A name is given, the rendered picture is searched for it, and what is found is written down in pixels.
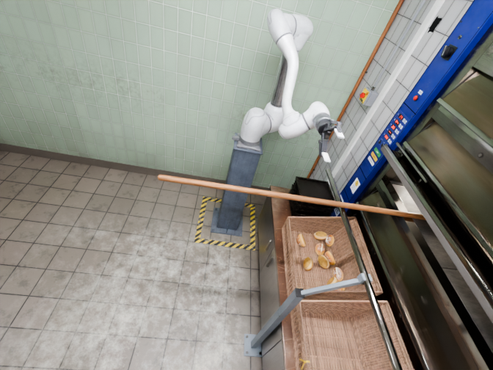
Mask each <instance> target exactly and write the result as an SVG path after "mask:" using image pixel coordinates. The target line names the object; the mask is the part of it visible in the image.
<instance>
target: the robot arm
mask: <svg viewBox="0 0 493 370"><path fill-rule="evenodd" d="M267 24H268V28H269V32H270V34H271V37H272V39H273V40H274V42H275V43H276V45H277V47H278V48H279V50H281V52H282V57H281V60H280V66H279V70H278V73H277V78H276V81H275V85H274V90H273V94H272V97H271V102H269V103H268V104H267V105H266V108H265V109H264V110H262V109H260V108H252V109H250V110H249V111H248V112H247V113H246V115H245V117H244V120H243V123H242V126H241V133H238V135H237V136H233V138H232V139H233V140H235V141H237V142H238V144H237V145H236V147H237V148H244V149H248V150H255V151H257V152H260V138H261V137H262V136H263V135H265V134H267V133H272V132H275V131H278V132H279V134H280V136H281V137H282V138H283V139H293V138H295V137H298V136H300V135H302V134H304V133H306V132H307V131H309V130H310V129H312V128H315V129H316V131H318V133H319V134H320V135H321V140H319V141H318V143H319V156H320V157H323V159H324V161H325V162H331V161H330V158H329V155H328V153H327V152H326V149H327V143H328V141H329V136H330V135H331V133H332V132H333V131H335V133H336V135H337V138H341V139H344V138H345V137H344V136H343V133H342V130H341V126H340V125H342V124H343V123H342V122H338V121H335V120H332V119H331V118H330V113H329V110H328V109H327V107H326V106H325V105H324V104H323V103H321V102H320V101H316V102H314V103H312V104H311V105H310V107H309V109H308V110H307V111H306V112H304V113H302V114H299V113H298V112H296V111H294V110H293V108H292V106H291V99H292V95H293V90H294V87H295V83H296V77H297V73H298V69H299V58H298V54H299V51H301V49H302V48H303V46H304V44H305V43H306V42H307V40H308V39H309V38H310V37H311V35H312V33H313V23H312V21H311V20H310V19H309V18H307V17H306V16H304V15H299V14H288V13H285V12H284V13H283V12H282V10H279V9H277V8H276V9H272V10H271V11H270V12H269V13H268V17H267ZM332 124H337V125H336V126H335V125H334V126H332ZM325 139H326V140H325Z"/></svg>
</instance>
